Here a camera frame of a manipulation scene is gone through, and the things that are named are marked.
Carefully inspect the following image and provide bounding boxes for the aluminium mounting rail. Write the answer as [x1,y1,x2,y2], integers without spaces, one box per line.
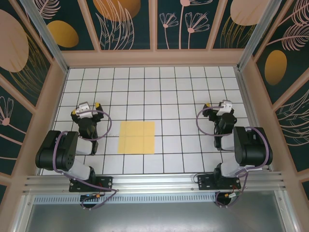
[23,171,287,194]

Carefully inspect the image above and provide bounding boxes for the slotted grey cable duct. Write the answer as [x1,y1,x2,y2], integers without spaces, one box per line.
[33,194,218,205]

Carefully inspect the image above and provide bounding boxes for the grey metal sheet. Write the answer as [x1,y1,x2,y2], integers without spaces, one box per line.
[23,203,289,232]

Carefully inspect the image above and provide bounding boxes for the aluminium corner post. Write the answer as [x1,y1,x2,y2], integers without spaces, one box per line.
[237,0,290,71]
[19,0,70,73]

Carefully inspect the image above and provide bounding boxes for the aluminium side rail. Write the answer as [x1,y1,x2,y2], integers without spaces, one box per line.
[234,67,271,171]

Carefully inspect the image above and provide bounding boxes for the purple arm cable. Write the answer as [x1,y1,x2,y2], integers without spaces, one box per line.
[196,106,271,209]
[52,110,119,211]

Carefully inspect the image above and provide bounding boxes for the small controller circuit board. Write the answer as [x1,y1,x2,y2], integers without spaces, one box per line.
[80,192,105,202]
[223,191,242,200]

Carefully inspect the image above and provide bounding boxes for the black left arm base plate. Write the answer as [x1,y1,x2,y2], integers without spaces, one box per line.
[69,175,114,193]

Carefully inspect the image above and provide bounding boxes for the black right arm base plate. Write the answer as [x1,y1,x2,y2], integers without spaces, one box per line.
[197,174,242,191]

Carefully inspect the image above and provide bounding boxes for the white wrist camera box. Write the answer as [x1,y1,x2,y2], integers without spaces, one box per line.
[216,100,233,116]
[75,102,94,119]

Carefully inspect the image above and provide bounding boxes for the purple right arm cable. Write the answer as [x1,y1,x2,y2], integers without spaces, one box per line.
[196,106,271,209]

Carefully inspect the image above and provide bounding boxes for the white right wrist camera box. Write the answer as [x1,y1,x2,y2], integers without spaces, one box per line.
[216,100,233,116]

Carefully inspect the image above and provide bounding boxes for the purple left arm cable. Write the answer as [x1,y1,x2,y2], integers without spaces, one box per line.
[52,110,119,211]

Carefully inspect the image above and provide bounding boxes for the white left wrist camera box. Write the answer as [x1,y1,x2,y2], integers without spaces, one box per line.
[75,102,94,119]

